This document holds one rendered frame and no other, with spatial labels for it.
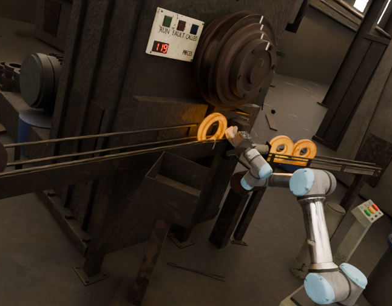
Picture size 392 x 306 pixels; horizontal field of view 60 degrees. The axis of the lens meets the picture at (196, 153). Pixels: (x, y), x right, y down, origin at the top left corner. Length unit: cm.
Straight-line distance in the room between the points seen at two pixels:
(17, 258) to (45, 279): 18
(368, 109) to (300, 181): 287
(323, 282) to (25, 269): 129
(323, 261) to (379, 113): 293
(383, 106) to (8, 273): 373
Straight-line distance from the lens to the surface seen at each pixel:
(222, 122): 180
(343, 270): 158
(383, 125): 419
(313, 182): 149
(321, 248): 149
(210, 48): 154
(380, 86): 425
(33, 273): 179
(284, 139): 209
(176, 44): 153
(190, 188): 145
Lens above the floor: 129
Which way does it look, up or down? 22 degrees down
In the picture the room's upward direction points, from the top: 20 degrees clockwise
